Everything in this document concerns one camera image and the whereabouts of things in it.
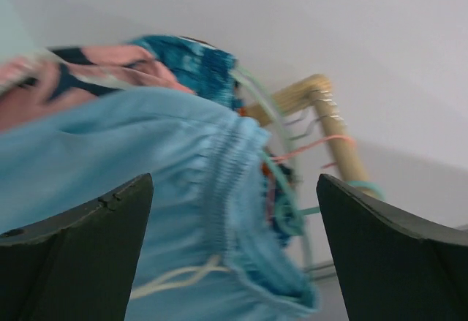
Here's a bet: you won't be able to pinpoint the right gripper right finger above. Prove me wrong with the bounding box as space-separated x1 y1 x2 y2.
316 174 467 321

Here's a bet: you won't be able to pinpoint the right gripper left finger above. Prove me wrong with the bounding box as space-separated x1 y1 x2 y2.
1 174 153 321

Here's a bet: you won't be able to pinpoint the teal plastic hanger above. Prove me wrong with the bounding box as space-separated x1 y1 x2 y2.
261 148 385 274

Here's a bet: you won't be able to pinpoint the light blue shorts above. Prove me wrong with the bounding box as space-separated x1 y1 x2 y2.
1 88 317 320

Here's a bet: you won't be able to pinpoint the orange black print shorts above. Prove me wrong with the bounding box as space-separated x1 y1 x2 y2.
234 72 304 237

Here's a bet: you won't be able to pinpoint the purple hanger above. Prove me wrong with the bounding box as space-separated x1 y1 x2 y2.
284 108 312 126

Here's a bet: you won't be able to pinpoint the pink shark print shorts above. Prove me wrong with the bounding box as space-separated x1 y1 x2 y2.
1 45 191 132

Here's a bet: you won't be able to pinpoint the blue leaf print shorts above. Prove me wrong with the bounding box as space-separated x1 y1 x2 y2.
130 35 237 110

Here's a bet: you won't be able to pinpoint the green hanger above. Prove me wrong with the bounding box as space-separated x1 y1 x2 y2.
233 67 319 161

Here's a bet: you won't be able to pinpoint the wooden hanging rod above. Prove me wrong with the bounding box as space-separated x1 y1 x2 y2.
310 78 369 181

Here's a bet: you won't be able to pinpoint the pink wire hanger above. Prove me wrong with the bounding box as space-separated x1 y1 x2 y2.
270 135 356 163

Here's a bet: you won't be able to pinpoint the wooden rack frame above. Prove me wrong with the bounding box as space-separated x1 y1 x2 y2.
245 74 332 126

